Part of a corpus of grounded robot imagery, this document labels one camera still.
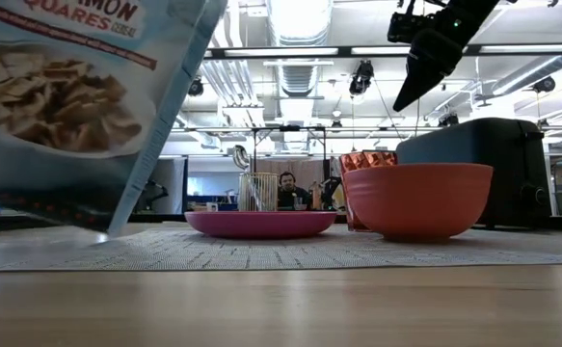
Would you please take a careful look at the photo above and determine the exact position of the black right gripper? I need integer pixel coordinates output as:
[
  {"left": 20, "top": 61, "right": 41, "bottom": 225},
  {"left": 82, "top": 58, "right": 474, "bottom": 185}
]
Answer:
[{"left": 392, "top": 26, "right": 468, "bottom": 113}]

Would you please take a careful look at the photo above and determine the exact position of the orange faceted cup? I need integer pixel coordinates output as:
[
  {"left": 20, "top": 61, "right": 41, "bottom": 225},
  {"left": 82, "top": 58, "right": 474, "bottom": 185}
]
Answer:
[{"left": 337, "top": 149, "right": 399, "bottom": 232}]

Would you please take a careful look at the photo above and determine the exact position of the orange plastic bowl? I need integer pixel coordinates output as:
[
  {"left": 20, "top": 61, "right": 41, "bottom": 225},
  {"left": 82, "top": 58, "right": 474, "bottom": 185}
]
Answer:
[{"left": 342, "top": 162, "right": 495, "bottom": 242}]

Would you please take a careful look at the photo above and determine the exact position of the pink plastic plate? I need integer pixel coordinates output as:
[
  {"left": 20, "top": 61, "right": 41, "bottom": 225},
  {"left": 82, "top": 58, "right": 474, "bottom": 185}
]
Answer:
[{"left": 184, "top": 210, "right": 338, "bottom": 240}]

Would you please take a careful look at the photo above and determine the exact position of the blue cinnamon cereal box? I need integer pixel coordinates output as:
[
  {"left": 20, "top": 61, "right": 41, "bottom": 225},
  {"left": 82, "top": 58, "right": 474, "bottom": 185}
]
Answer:
[{"left": 0, "top": 0, "right": 228, "bottom": 237}]

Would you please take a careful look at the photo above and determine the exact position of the black overhead rig bar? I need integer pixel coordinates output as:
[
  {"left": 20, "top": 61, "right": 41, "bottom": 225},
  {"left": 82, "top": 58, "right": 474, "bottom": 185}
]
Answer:
[{"left": 202, "top": 43, "right": 562, "bottom": 60}]

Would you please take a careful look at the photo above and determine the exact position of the black two-slot toaster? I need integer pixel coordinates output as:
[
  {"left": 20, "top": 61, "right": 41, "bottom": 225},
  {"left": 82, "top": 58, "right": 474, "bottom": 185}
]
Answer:
[{"left": 395, "top": 117, "right": 553, "bottom": 230}]

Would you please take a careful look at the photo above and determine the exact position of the person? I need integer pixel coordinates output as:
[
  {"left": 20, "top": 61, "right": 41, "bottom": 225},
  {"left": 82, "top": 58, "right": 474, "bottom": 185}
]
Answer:
[{"left": 277, "top": 171, "right": 313, "bottom": 212}]

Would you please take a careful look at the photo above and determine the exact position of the clear glass cup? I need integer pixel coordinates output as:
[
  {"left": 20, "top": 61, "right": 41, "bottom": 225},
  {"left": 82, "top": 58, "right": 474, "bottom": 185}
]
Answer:
[{"left": 237, "top": 172, "right": 280, "bottom": 213}]

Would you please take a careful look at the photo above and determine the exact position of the grey woven placemat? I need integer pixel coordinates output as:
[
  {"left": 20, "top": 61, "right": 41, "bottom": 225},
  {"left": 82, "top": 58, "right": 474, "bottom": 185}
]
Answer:
[{"left": 0, "top": 226, "right": 562, "bottom": 274}]

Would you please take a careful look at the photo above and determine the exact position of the hanging black camera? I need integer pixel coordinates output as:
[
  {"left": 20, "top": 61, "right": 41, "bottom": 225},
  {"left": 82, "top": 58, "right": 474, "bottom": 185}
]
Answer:
[{"left": 349, "top": 60, "right": 376, "bottom": 96}]

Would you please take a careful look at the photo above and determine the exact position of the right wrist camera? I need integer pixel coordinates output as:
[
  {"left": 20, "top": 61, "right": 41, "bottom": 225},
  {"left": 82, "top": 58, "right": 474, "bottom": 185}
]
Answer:
[{"left": 387, "top": 10, "right": 426, "bottom": 44}]

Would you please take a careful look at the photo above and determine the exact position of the silver ceiling air duct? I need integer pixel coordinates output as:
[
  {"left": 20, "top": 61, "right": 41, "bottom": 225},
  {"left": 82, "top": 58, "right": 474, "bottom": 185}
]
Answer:
[{"left": 265, "top": 0, "right": 335, "bottom": 100}]

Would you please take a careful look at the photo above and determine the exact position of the black background stand frame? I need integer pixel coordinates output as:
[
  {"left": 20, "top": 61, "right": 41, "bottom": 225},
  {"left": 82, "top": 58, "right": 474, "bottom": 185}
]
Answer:
[{"left": 250, "top": 124, "right": 329, "bottom": 168}]

